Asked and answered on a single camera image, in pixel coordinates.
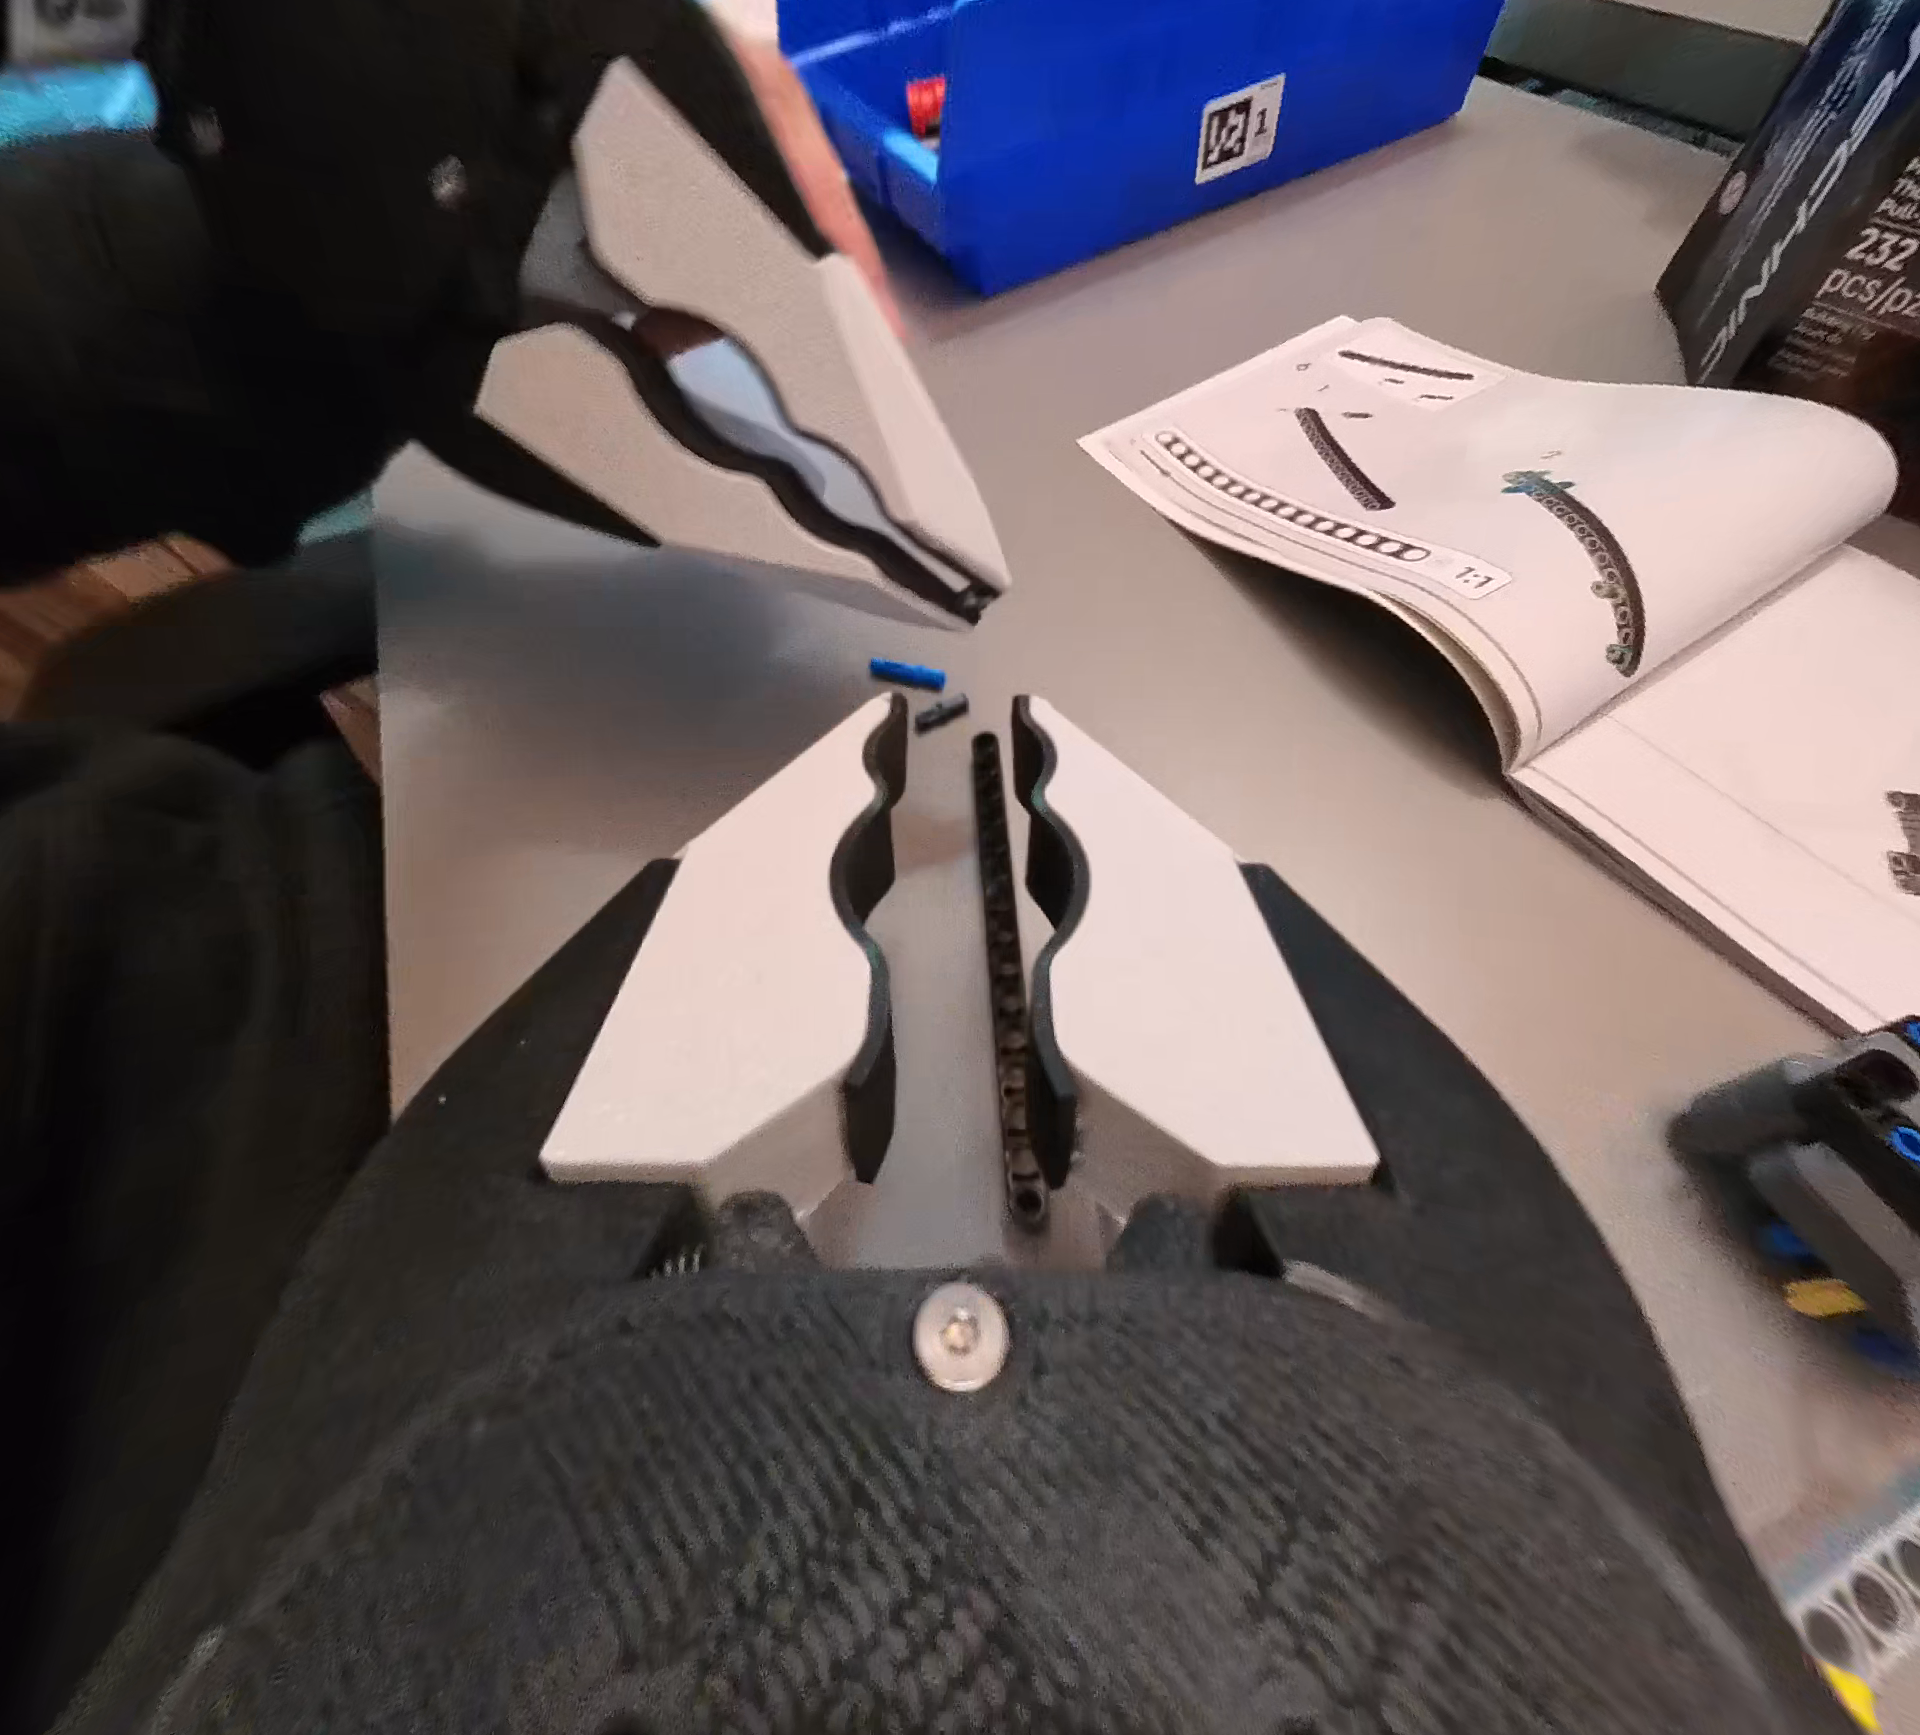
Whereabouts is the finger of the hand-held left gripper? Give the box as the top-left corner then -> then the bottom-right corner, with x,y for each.
474,317 -> 986,631
567,59 -> 1010,619

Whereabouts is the long black holed toy beam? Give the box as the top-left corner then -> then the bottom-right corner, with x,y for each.
967,728 -> 1061,1230

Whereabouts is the grey desk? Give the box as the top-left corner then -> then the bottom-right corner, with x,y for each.
373,76 -> 1920,1616

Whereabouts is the grey black toy model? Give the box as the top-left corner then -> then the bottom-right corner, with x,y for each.
1666,1013 -> 1920,1362

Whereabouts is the white instruction booklet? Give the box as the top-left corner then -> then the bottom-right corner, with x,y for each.
1078,312 -> 1920,1033

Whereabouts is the black toy set box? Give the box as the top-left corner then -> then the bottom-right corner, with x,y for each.
1655,0 -> 1920,393

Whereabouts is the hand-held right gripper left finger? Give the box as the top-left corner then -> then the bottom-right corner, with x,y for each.
537,692 -> 913,1189

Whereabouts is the blue plastic storage bin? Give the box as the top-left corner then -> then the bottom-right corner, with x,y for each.
769,0 -> 1589,300

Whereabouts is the person's black clothing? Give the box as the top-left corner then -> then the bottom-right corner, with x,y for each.
0,716 -> 395,1735

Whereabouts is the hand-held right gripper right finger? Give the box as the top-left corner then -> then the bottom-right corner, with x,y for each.
1007,692 -> 1382,1189

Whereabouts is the grey perforated plate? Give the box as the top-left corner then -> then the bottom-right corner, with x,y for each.
1770,1509 -> 1920,1735

